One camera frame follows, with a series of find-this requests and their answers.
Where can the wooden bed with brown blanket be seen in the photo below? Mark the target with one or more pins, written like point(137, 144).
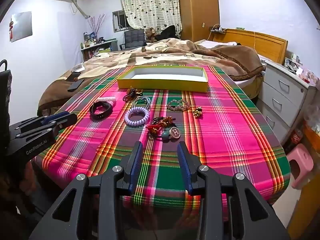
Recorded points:
point(175, 52)

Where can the black smartphone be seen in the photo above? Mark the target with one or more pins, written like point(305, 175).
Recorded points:
point(75, 85)

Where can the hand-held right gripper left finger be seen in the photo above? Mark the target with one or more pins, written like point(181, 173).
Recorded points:
point(135, 170)

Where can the small printed box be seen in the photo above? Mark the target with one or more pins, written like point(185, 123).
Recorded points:
point(308, 76)

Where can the black office chair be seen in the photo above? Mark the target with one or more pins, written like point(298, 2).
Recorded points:
point(133, 37)

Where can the dried branches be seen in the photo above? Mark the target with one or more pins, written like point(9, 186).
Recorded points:
point(96, 26)

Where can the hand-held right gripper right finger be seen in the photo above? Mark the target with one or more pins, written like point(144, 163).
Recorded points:
point(183, 167)

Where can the power strip with chargers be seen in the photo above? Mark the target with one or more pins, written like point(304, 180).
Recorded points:
point(217, 29)

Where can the yellow cardboard box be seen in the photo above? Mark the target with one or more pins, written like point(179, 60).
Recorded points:
point(162, 85)

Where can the pink green plaid cloth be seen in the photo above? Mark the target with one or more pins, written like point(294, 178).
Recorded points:
point(225, 130)

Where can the white paper card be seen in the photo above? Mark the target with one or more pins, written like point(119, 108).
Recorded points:
point(78, 68)

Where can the dark smartphone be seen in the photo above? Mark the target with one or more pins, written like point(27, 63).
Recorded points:
point(73, 76)

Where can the white pillow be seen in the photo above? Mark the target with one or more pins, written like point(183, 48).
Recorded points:
point(217, 44)

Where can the silver wall poster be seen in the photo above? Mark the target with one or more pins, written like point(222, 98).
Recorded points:
point(22, 26)

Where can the dark cloth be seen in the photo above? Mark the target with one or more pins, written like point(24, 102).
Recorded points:
point(170, 32)

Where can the white desk shelf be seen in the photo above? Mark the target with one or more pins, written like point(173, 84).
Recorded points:
point(100, 52)

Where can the heart print curtain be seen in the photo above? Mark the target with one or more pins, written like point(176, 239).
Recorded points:
point(150, 7)

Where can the wooden wardrobe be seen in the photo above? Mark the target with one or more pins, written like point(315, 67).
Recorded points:
point(200, 10)

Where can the window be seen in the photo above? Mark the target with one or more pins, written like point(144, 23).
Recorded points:
point(120, 20)

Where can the black wristband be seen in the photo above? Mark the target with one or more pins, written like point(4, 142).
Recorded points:
point(93, 113)

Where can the pink plastic stool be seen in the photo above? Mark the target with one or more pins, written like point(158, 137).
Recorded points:
point(300, 157)

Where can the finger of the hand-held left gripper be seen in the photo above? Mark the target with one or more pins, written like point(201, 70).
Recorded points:
point(67, 120)
point(56, 116)

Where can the wooden bed headboard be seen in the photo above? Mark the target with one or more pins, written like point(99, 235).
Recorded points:
point(265, 42)

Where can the brown teddy bear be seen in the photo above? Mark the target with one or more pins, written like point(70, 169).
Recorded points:
point(150, 33)

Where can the white wall pipe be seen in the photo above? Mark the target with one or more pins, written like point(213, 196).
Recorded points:
point(80, 8)

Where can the white nightstand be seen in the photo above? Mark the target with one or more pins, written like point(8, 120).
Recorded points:
point(282, 92)

